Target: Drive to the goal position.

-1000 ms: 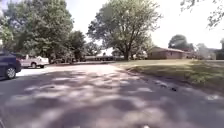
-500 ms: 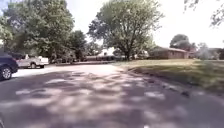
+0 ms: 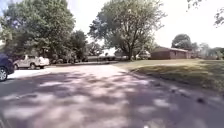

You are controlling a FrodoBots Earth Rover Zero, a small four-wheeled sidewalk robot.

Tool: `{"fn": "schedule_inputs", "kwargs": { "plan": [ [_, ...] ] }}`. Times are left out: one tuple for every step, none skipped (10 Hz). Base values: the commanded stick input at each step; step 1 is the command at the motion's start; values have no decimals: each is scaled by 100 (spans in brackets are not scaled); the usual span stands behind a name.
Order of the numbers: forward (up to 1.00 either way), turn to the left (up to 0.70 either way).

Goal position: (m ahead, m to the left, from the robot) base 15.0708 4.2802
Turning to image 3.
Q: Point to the grey asphalt road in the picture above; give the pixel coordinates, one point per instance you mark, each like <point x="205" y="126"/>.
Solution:
<point x="100" y="96"/>

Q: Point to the medium dark green tree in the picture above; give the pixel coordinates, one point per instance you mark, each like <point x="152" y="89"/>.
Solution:
<point x="78" y="45"/>

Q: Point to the large broad-crowned tree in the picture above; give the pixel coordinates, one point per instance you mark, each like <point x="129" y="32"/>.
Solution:
<point x="128" y="23"/>

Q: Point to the red brick house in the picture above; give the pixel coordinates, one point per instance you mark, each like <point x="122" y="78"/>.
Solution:
<point x="168" y="53"/>

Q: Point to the dark round tree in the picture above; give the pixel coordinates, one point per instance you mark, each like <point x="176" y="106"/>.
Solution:
<point x="181" y="41"/>

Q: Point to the green grass lawn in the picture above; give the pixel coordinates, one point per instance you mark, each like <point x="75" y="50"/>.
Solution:
<point x="186" y="70"/>

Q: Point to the white pickup truck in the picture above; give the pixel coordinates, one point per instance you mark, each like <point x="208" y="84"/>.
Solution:
<point x="31" y="62"/>

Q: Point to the big leafy tree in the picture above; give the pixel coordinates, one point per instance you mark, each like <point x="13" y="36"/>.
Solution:
<point x="36" y="26"/>

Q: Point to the dark blue car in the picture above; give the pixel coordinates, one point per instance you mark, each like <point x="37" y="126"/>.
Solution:
<point x="5" y="66"/>

